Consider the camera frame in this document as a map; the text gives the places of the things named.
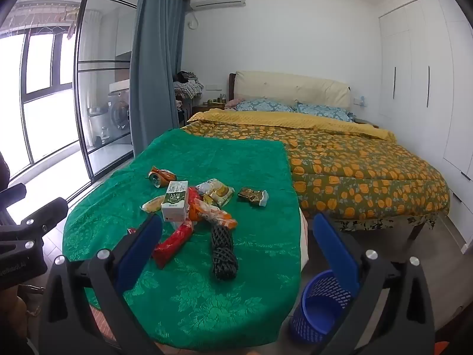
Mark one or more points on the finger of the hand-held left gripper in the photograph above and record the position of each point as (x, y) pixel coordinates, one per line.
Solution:
(44, 212)
(13, 192)

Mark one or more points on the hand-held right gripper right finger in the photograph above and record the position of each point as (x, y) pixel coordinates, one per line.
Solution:
(336, 251)

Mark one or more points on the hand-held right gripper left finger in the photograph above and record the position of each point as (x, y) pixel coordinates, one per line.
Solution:
(138, 251)

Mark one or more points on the red snack packet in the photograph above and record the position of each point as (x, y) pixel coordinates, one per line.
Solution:
(172, 246)

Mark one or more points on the white milk carton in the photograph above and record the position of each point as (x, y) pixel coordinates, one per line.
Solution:
(173, 207)

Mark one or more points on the blue plastic basket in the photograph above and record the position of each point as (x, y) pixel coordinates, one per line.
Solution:
(317, 314)

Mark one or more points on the crushed drink can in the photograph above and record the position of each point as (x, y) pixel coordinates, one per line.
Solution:
(160, 177)

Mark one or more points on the orange and white plastic bag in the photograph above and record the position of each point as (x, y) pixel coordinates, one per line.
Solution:
(214, 216)

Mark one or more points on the black foam net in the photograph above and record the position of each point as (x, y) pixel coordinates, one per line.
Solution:
(223, 255)

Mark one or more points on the brown and gold snack packet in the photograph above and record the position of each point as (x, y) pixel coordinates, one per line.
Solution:
(251, 195)

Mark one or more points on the orange striped cloth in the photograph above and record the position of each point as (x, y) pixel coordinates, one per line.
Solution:
(303, 244)

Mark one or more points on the black and white bed skirt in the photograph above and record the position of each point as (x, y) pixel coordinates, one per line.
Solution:
(369, 222)

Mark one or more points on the window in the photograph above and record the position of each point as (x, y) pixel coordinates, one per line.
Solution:
(37, 100)

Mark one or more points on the green patterned cloth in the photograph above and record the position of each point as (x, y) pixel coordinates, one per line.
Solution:
(221, 303)

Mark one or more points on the washing machine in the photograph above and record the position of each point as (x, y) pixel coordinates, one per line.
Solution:
(120, 111)

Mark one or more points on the black framed glass sliding door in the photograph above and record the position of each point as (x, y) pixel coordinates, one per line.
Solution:
(83, 81)

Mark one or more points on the blue patterned pillow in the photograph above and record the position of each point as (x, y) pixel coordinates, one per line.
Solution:
(321, 112)
(264, 105)

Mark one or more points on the wooden nightstand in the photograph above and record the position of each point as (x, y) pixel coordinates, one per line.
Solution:
(207, 108)

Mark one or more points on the cream and blue pillows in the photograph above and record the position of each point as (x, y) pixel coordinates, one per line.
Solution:
(295, 85)

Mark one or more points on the pile of clothes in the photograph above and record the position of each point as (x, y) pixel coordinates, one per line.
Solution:
(188, 83)

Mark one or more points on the grey blue curtain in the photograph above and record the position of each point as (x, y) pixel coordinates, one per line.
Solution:
(155, 63)

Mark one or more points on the white wardrobe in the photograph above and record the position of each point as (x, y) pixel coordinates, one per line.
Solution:
(425, 81)

